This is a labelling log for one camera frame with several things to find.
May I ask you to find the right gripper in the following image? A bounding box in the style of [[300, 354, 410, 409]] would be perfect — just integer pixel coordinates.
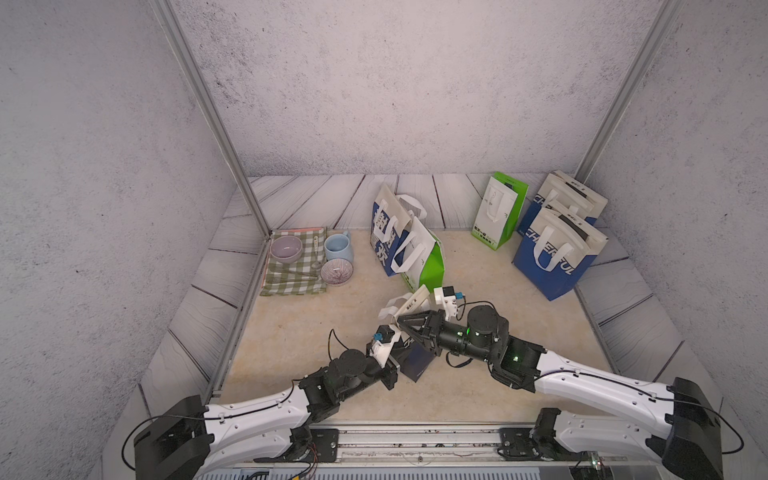
[[399, 309, 495, 367]]

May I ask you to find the navy beige bag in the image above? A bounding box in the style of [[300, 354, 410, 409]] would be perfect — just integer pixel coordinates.
[[368, 286, 434, 383]]

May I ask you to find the green white bag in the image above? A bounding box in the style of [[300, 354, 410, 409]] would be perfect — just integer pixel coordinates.
[[391, 217, 445, 292], [472, 172, 529, 250]]

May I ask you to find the blue beige takeout bag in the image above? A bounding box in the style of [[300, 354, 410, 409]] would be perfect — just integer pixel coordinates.
[[517, 170, 608, 234]]

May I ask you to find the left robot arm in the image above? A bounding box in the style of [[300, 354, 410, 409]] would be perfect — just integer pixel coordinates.
[[129, 349, 399, 479]]

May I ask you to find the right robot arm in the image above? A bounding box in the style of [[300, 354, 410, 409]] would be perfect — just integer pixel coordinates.
[[396, 305, 724, 479]]

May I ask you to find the pink patterned bowl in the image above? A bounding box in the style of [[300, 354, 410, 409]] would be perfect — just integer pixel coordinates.
[[320, 258, 354, 286]]

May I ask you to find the blue mug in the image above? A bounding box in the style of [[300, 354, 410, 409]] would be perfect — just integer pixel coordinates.
[[324, 231, 354, 263]]

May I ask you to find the green checkered cloth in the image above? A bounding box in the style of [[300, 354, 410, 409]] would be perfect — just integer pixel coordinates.
[[261, 227, 327, 296]]

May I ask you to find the purple bowl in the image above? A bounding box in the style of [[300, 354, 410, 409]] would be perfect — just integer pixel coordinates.
[[270, 235, 304, 264]]

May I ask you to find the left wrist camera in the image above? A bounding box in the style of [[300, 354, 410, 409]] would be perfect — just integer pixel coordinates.
[[367, 324, 402, 368]]

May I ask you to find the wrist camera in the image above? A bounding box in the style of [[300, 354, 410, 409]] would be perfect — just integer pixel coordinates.
[[433, 286, 464, 322], [367, 324, 402, 368]]

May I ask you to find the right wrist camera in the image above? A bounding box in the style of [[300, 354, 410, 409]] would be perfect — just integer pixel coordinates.
[[433, 286, 464, 322]]

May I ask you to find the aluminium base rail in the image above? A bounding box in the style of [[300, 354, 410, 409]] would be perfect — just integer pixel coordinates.
[[157, 422, 691, 480]]

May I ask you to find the right aluminium frame post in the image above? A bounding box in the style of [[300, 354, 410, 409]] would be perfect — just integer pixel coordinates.
[[575, 0, 683, 183]]

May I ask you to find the aluminium frame post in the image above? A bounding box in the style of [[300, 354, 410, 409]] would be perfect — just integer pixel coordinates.
[[150, 0, 271, 236], [575, 0, 683, 183]]

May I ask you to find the left aluminium frame post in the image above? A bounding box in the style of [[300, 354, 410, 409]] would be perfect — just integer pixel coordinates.
[[150, 0, 271, 236]]

